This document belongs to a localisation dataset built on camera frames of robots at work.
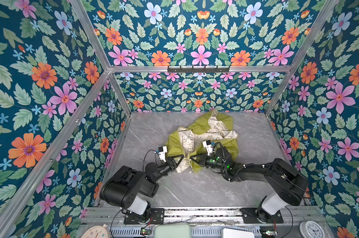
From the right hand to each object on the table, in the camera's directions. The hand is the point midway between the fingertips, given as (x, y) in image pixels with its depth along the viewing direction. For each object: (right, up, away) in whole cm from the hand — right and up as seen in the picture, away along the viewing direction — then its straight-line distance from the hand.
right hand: (190, 157), depth 78 cm
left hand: (-3, +1, -2) cm, 3 cm away
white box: (+18, -32, -12) cm, 38 cm away
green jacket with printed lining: (-1, +8, +12) cm, 15 cm away
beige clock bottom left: (-43, -32, -11) cm, 55 cm away
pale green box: (-8, -32, -10) cm, 35 cm away
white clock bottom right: (+55, -31, -11) cm, 64 cm away
